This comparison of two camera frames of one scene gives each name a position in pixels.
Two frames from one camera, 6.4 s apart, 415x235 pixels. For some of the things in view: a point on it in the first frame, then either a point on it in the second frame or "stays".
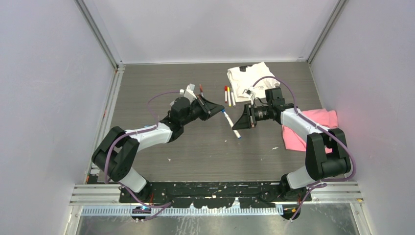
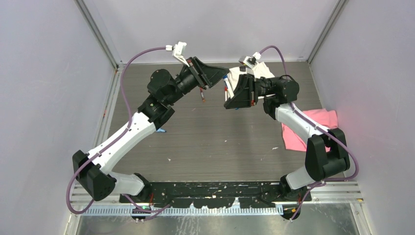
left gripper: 209,109 -> 206,76
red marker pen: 201,90 stays
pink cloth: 295,141 stays
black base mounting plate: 215,195 stays
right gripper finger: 244,122 -> 242,99
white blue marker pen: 231,125 -> 228,83
